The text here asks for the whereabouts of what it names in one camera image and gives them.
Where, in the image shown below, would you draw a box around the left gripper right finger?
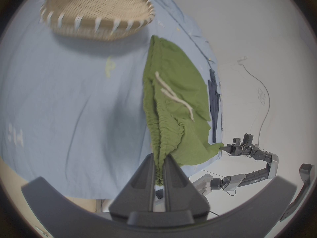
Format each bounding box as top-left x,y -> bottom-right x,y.
163,154 -> 209,214

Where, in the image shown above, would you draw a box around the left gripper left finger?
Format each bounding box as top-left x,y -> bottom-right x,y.
109,154 -> 156,214

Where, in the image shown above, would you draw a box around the green shorts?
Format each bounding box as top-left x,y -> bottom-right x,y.
142,35 -> 224,186

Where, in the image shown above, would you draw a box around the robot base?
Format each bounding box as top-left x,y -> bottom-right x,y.
189,173 -> 214,196

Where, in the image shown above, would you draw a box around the dark blue garment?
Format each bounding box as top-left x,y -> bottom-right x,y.
208,68 -> 221,144

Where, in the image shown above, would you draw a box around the bed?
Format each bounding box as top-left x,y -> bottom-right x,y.
0,0 -> 271,200

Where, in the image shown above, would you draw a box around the round woven basket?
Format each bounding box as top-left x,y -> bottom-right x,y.
40,0 -> 156,42

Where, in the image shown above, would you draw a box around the pale blue quilt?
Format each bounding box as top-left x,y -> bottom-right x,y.
158,0 -> 218,66

